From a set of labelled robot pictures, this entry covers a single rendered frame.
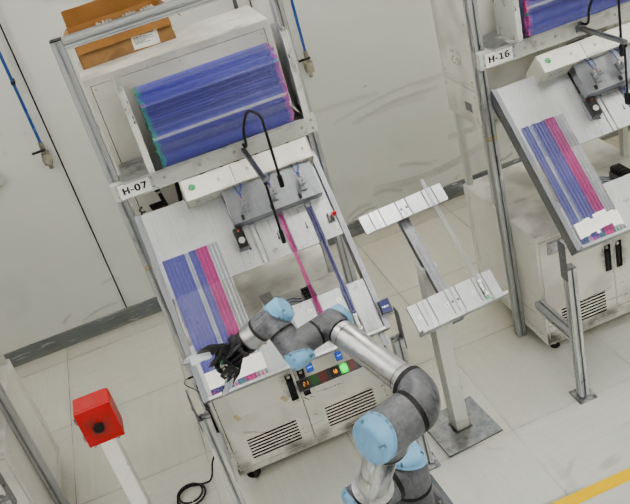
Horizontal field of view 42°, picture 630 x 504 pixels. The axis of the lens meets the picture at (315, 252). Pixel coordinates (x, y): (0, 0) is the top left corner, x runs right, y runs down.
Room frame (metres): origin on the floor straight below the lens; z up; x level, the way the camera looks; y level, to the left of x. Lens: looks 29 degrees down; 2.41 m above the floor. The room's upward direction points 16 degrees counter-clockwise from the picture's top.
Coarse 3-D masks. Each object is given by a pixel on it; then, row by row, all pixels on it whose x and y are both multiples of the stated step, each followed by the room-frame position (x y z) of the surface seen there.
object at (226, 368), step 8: (224, 344) 1.88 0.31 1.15; (232, 344) 1.88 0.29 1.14; (240, 344) 1.83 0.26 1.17; (216, 352) 1.88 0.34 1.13; (224, 352) 1.85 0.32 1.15; (232, 352) 1.82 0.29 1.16; (240, 352) 1.81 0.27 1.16; (248, 352) 1.81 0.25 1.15; (216, 360) 1.82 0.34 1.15; (224, 360) 1.82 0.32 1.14; (232, 360) 1.82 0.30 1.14; (240, 360) 1.83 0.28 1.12; (216, 368) 1.84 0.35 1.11; (224, 368) 1.83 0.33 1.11; (232, 368) 1.82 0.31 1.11; (240, 368) 1.82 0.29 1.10; (224, 376) 1.82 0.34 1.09; (232, 376) 1.81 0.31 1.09
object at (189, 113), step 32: (224, 64) 2.78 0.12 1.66; (256, 64) 2.77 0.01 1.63; (160, 96) 2.71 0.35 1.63; (192, 96) 2.73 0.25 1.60; (224, 96) 2.74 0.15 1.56; (256, 96) 2.76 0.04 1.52; (160, 128) 2.70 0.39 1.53; (192, 128) 2.72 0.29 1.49; (224, 128) 2.74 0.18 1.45; (256, 128) 2.76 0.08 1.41
